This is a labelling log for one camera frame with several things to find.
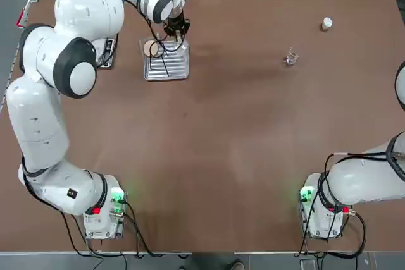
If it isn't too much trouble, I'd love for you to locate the black base cable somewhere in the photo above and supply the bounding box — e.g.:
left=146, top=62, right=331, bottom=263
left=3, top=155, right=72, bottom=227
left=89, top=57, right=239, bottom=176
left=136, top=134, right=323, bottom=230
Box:
left=297, top=209, right=368, bottom=258
left=59, top=200, right=192, bottom=258

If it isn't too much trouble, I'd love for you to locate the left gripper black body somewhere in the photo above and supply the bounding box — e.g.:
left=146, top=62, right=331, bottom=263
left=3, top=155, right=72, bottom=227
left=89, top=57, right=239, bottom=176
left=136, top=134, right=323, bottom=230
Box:
left=166, top=15, right=190, bottom=32

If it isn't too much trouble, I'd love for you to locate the small glass beaker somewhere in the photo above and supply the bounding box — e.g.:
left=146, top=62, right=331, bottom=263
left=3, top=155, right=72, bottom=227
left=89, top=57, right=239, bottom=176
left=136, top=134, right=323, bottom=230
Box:
left=284, top=45, right=300, bottom=67

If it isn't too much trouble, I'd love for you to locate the clear glass alcohol lamp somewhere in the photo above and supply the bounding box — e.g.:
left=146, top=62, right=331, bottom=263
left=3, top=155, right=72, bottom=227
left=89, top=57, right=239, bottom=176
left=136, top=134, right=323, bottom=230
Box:
left=172, top=34, right=188, bottom=52

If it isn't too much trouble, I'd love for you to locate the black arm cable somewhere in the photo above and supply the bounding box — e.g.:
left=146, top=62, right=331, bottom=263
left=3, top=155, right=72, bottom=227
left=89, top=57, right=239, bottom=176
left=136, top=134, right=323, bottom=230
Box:
left=318, top=151, right=396, bottom=214

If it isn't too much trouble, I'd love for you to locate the ribbed metal tray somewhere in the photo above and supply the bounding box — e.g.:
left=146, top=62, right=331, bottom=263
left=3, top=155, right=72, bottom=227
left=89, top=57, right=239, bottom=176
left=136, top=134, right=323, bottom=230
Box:
left=144, top=39, right=190, bottom=81

